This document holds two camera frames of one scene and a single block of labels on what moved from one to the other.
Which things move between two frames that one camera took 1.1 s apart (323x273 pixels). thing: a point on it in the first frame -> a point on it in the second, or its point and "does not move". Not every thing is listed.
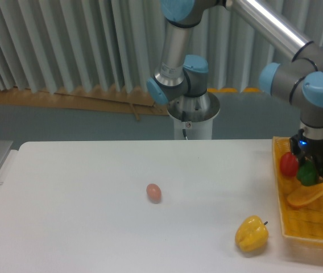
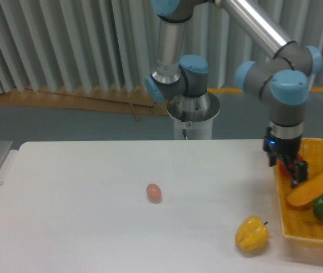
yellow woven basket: (319, 222) does not move
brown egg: (153, 193) does not move
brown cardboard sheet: (135, 100) does not move
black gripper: (317, 149) -> (286, 150)
